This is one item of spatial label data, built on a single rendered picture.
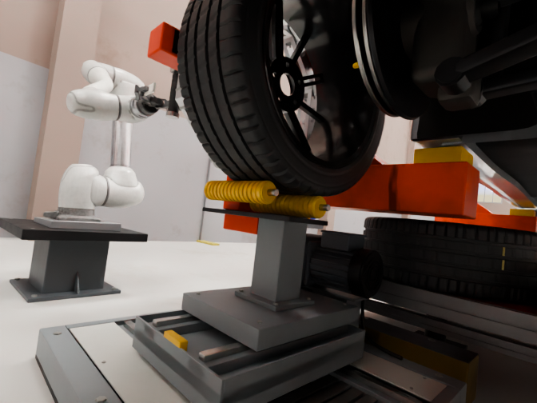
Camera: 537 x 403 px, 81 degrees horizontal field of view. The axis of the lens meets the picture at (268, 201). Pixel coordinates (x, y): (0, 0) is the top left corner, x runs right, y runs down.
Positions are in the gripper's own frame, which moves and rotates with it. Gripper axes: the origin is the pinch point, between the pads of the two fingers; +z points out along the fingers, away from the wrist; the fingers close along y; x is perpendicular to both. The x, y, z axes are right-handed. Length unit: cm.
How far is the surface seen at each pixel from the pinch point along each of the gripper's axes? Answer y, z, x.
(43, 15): 10, -261, 124
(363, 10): 4, 75, -2
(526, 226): -248, 72, -23
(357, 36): 3, 73, -5
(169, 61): 14.6, 26.4, -1.7
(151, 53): 18.9, 25.6, -1.4
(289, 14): -18.1, 34.8, 25.3
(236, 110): 10, 51, -17
